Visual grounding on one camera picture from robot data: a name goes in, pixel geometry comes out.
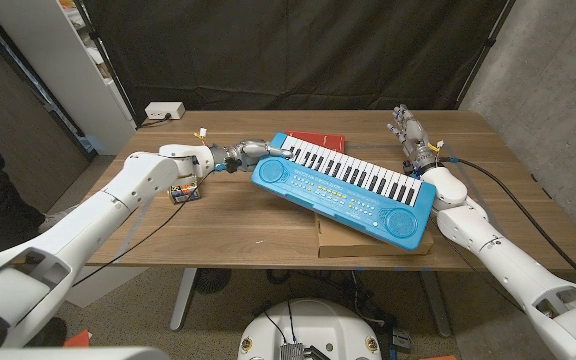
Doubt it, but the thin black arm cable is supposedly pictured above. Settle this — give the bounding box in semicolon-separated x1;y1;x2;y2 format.
430;219;527;314
71;169;215;289

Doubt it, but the red notebook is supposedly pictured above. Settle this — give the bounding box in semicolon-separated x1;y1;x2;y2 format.
282;130;347;154

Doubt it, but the white power strip box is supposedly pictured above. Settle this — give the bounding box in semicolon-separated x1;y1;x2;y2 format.
144;101;186;121

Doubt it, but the white robot torso base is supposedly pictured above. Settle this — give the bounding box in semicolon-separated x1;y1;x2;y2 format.
237;298;383;360

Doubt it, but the black backdrop curtain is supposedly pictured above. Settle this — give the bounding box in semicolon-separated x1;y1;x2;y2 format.
82;0;512;125

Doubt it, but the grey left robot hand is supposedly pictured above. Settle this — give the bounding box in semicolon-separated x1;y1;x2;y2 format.
211;139;294;174

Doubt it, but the grey power adapter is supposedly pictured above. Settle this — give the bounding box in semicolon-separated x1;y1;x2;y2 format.
391;328;413;354

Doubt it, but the white shelf cabinet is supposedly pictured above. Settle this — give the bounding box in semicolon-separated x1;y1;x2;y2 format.
0;0;137;156

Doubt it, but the round black floor fan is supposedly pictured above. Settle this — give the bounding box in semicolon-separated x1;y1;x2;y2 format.
192;268;233;295

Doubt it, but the blue toy piano keyboard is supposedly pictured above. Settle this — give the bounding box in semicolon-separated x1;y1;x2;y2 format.
250;131;437;252

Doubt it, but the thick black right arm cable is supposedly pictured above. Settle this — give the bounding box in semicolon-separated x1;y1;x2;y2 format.
440;156;576;292

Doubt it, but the white sneaker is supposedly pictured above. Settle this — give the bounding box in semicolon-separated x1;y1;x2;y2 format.
37;208;77;235

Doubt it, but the black backdrop stand pole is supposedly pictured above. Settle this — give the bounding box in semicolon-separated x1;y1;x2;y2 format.
74;0;142;127
455;0;518;109

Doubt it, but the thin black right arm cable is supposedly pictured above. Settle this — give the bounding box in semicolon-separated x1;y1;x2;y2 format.
430;219;527;314

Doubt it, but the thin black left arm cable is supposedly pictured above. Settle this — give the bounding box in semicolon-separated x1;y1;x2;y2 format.
71;169;215;289

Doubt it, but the small colourful snack packet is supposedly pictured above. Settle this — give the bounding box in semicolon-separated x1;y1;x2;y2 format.
167;182;202;205

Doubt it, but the grey table leg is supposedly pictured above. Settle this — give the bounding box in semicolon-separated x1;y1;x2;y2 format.
420;269;453;339
169;268;198;332

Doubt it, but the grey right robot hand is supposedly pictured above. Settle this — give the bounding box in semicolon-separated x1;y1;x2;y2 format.
386;103;442;175

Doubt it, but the flat cardboard box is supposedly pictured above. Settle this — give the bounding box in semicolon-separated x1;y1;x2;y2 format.
314;212;435;259

